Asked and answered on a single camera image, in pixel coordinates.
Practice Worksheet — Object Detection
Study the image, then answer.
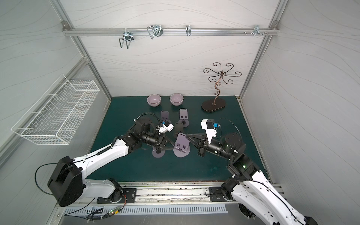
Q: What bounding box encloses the purple phone stand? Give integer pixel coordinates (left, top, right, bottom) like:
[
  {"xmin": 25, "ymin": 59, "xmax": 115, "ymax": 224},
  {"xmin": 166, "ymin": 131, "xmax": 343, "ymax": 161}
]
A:
[
  {"xmin": 173, "ymin": 133, "xmax": 190, "ymax": 158},
  {"xmin": 178, "ymin": 108, "xmax": 189, "ymax": 128},
  {"xmin": 152, "ymin": 149, "xmax": 165, "ymax": 158},
  {"xmin": 160, "ymin": 111, "xmax": 171, "ymax": 123}
]

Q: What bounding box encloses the dark grey phone stand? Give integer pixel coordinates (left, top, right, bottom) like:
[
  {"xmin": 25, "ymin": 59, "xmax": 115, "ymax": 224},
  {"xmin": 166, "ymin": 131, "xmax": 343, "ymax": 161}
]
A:
[{"xmin": 173, "ymin": 122, "xmax": 184, "ymax": 138}]

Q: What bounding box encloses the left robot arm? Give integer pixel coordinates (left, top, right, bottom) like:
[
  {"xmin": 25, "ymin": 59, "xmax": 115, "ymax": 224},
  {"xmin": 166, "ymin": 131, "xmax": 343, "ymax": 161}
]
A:
[{"xmin": 47, "ymin": 117, "xmax": 174, "ymax": 207}]

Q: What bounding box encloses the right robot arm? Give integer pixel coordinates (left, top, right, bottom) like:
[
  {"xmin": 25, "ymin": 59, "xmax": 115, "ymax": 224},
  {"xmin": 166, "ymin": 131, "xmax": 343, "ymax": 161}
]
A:
[{"xmin": 160, "ymin": 133, "xmax": 317, "ymax": 225}]

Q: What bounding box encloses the brown metal jewelry tree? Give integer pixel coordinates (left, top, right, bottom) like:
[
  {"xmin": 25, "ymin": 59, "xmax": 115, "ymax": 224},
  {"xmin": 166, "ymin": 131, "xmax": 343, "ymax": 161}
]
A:
[{"xmin": 202, "ymin": 62, "xmax": 242, "ymax": 112}]

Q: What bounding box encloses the left lilac ceramic bowl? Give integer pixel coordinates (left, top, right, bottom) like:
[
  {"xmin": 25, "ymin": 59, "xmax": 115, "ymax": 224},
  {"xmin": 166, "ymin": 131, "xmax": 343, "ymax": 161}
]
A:
[{"xmin": 147, "ymin": 94, "xmax": 161, "ymax": 107}]

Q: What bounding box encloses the lilac ceramic bowl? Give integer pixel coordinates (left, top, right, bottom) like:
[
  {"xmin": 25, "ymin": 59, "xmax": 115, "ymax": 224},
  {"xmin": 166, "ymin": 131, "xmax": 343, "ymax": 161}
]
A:
[
  {"xmin": 170, "ymin": 93, "xmax": 184, "ymax": 106},
  {"xmin": 147, "ymin": 94, "xmax": 161, "ymax": 107}
]

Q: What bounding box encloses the right lilac ceramic bowl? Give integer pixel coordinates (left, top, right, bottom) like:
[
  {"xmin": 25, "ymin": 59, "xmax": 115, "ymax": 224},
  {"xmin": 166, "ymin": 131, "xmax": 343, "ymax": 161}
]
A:
[{"xmin": 170, "ymin": 93, "xmax": 184, "ymax": 106}]

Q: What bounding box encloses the left metal hook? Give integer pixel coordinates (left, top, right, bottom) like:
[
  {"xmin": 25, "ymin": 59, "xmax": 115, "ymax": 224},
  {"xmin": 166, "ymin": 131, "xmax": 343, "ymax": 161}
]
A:
[{"xmin": 119, "ymin": 31, "xmax": 134, "ymax": 49}]

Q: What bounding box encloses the metal hook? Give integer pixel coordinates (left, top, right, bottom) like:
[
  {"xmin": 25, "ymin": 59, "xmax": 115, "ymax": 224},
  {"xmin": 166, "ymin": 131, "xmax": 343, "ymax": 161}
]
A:
[
  {"xmin": 244, "ymin": 25, "xmax": 269, "ymax": 36},
  {"xmin": 119, "ymin": 31, "xmax": 134, "ymax": 49},
  {"xmin": 185, "ymin": 25, "xmax": 191, "ymax": 37},
  {"xmin": 147, "ymin": 24, "xmax": 164, "ymax": 39}
]

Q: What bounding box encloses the white vent strip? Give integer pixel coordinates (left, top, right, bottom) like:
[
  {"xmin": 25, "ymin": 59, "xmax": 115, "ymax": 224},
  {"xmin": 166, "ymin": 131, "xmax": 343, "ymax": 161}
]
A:
[{"xmin": 64, "ymin": 204, "xmax": 228, "ymax": 217}]

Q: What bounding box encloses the right metal hook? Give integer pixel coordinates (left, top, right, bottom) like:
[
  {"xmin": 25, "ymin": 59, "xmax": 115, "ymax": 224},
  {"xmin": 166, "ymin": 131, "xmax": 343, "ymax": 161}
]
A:
[{"xmin": 244, "ymin": 25, "xmax": 269, "ymax": 36}]

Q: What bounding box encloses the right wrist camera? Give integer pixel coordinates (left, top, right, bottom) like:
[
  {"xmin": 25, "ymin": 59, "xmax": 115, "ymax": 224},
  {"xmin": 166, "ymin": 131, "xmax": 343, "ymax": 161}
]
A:
[{"xmin": 201, "ymin": 119, "xmax": 218, "ymax": 143}]

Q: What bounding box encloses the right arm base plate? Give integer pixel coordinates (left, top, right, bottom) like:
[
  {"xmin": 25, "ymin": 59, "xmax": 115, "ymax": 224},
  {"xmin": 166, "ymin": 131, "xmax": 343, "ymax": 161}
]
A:
[{"xmin": 205, "ymin": 187, "xmax": 234, "ymax": 202}]

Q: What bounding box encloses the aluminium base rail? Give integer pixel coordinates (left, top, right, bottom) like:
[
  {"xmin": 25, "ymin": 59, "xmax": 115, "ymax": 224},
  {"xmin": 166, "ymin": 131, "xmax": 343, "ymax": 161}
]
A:
[{"xmin": 53, "ymin": 180, "xmax": 222, "ymax": 207}]

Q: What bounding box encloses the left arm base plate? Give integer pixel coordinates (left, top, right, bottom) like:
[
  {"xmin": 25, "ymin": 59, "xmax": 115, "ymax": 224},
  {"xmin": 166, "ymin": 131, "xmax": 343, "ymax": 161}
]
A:
[{"xmin": 97, "ymin": 188, "xmax": 137, "ymax": 204}]

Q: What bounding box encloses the white wire basket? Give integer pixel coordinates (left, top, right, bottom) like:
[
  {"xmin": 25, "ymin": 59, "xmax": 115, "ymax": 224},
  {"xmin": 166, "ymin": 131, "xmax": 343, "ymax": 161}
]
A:
[{"xmin": 11, "ymin": 75, "xmax": 99, "ymax": 145}]

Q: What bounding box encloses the left black cable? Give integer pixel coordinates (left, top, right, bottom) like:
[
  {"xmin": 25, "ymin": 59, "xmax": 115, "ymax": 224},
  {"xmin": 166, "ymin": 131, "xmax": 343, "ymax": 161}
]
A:
[{"xmin": 34, "ymin": 162, "xmax": 74, "ymax": 197}]

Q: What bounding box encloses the horizontal aluminium rail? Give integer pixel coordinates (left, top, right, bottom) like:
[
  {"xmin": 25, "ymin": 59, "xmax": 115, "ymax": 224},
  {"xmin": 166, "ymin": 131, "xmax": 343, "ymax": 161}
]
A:
[{"xmin": 61, "ymin": 21, "xmax": 280, "ymax": 38}]

